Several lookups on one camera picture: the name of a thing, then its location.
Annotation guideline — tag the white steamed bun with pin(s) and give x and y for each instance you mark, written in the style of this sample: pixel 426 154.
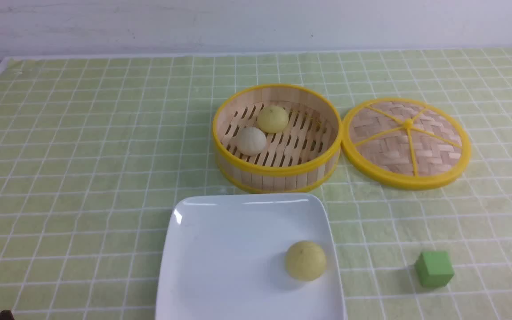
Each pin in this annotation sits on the white steamed bun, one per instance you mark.
pixel 251 141

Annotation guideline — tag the yellow steamed bun in steamer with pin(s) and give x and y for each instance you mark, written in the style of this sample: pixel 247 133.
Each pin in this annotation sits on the yellow steamed bun in steamer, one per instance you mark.
pixel 272 119

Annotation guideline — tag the white square plate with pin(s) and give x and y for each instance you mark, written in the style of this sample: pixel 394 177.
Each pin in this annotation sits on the white square plate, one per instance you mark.
pixel 224 259

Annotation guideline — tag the yellow steamed bun on plate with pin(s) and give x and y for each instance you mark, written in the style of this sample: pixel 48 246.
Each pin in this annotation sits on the yellow steamed bun on plate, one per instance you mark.
pixel 305 261

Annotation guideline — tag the yellow-rimmed bamboo steamer basket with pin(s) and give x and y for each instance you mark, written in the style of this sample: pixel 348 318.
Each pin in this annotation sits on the yellow-rimmed bamboo steamer basket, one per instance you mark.
pixel 298 159

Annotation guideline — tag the woven bamboo steamer lid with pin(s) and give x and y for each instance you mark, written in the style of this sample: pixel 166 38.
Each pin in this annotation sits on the woven bamboo steamer lid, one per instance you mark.
pixel 406 144

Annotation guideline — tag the green checkered tablecloth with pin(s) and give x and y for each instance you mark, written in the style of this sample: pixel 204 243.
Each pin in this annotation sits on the green checkered tablecloth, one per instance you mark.
pixel 94 154

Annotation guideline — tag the green cube block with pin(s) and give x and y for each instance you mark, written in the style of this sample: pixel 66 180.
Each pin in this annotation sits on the green cube block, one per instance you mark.
pixel 434 269

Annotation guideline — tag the dark object at bottom edge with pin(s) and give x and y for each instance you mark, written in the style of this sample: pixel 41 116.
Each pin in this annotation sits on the dark object at bottom edge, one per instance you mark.
pixel 6 315

